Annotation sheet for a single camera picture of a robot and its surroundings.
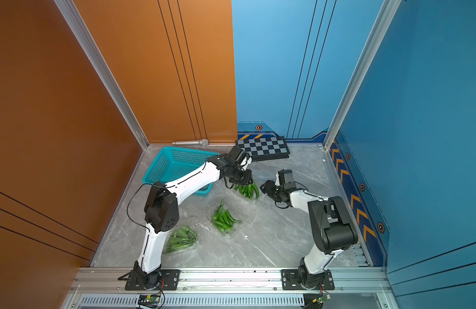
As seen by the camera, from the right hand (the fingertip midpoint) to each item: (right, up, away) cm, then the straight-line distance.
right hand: (264, 188), depth 96 cm
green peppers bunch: (-8, 0, -7) cm, 11 cm away
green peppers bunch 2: (-19, -12, -10) cm, 25 cm away
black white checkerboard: (+2, +21, +17) cm, 27 cm away
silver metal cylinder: (-35, +26, +24) cm, 50 cm away
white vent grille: (-27, -37, -26) cm, 53 cm away
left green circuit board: (-45, -39, -24) cm, 64 cm away
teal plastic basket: (-51, +14, +14) cm, 55 cm away
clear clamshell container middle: (-26, -12, -10) cm, 30 cm away
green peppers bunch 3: (-36, -18, -16) cm, 43 cm away
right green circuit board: (+18, -37, -26) cm, 49 cm away
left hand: (-6, +6, -6) cm, 10 cm away
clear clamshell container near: (-34, -23, -16) cm, 45 cm away
